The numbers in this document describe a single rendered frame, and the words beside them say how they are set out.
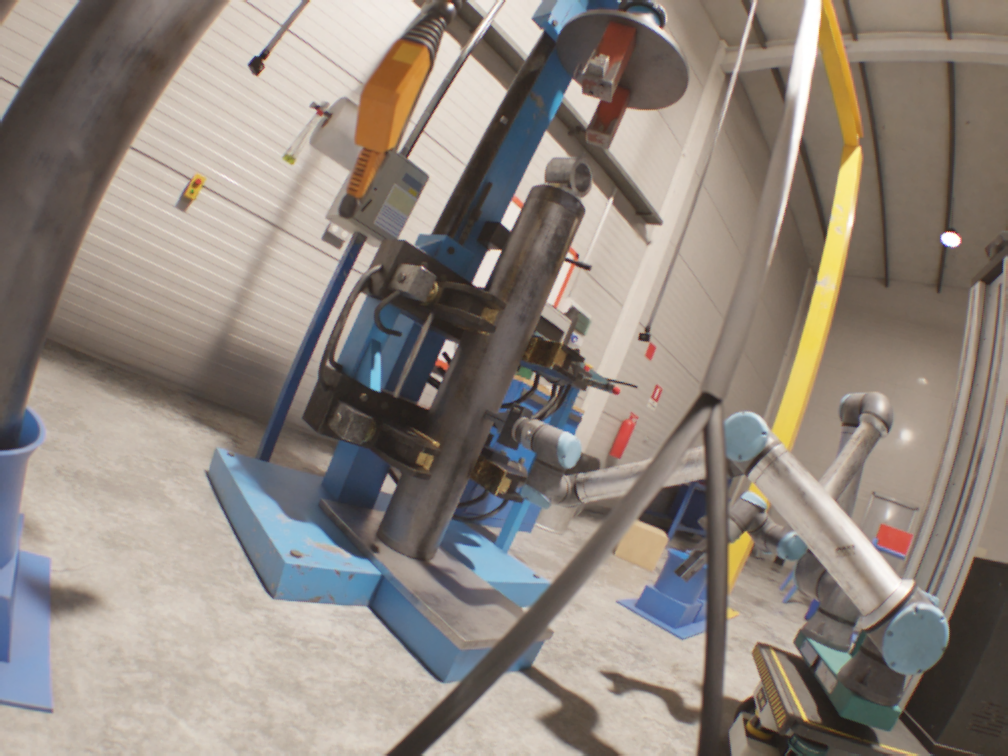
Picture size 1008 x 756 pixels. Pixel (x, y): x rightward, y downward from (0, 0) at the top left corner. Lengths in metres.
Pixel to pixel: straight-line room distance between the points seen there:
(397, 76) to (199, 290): 2.61
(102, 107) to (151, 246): 2.49
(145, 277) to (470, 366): 2.21
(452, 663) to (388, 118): 1.20
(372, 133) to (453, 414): 1.01
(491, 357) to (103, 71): 1.31
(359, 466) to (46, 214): 1.57
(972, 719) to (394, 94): 1.84
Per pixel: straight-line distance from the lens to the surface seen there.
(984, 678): 1.56
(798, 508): 1.16
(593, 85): 1.90
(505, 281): 1.65
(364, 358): 1.64
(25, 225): 0.76
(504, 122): 2.12
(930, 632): 1.16
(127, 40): 0.79
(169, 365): 3.33
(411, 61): 0.83
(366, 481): 2.06
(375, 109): 0.81
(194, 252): 3.25
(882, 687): 1.35
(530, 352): 1.85
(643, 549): 4.19
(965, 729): 1.60
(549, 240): 1.70
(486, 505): 3.19
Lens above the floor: 0.70
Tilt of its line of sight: 4 degrees up
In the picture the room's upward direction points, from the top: 24 degrees clockwise
